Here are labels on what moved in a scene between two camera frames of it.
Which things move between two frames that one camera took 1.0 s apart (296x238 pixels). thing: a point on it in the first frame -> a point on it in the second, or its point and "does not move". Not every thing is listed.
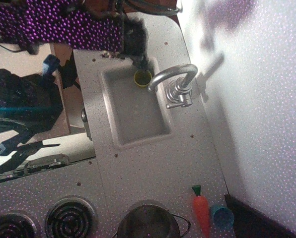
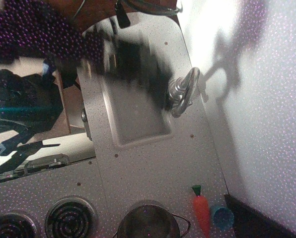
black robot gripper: [135, 41] -> [132, 59]
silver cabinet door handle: [85, 119] does not move
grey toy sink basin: [137, 115] does not move
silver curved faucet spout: [190, 69] -> [188, 89]
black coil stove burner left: [12, 225] does not move
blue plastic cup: [222, 216] does not move
